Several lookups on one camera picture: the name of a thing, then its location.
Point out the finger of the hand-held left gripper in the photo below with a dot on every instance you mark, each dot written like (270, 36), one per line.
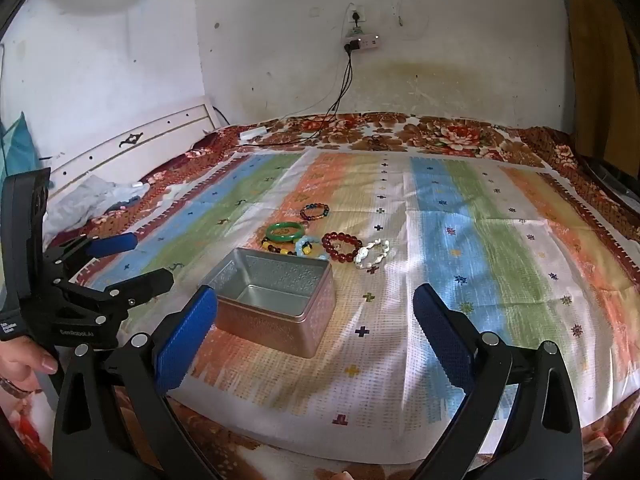
(145, 282)
(117, 244)

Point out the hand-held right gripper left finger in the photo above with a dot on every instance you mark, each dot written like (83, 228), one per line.
(187, 340)

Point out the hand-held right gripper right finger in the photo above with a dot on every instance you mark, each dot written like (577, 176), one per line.
(445, 340)

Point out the silver embossed tin box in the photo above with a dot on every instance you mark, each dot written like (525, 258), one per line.
(270, 305)

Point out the green jade bangle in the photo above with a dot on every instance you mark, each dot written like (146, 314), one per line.
(285, 239)

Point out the person's left hand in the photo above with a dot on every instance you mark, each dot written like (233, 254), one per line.
(27, 360)

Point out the grey crumpled clothing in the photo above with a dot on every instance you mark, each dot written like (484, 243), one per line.
(90, 200)

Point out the striped patterned mat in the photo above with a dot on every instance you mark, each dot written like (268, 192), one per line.
(450, 260)

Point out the teal pillow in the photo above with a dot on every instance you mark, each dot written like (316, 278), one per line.
(17, 150)

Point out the white cabinet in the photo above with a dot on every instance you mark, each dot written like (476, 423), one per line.
(150, 135)

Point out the white power strip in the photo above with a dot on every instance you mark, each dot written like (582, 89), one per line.
(252, 133)
(367, 42)

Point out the mustard yellow hanging cloth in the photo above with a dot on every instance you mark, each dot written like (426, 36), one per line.
(595, 85)

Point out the wall socket with plug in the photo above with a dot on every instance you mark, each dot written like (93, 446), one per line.
(356, 16)

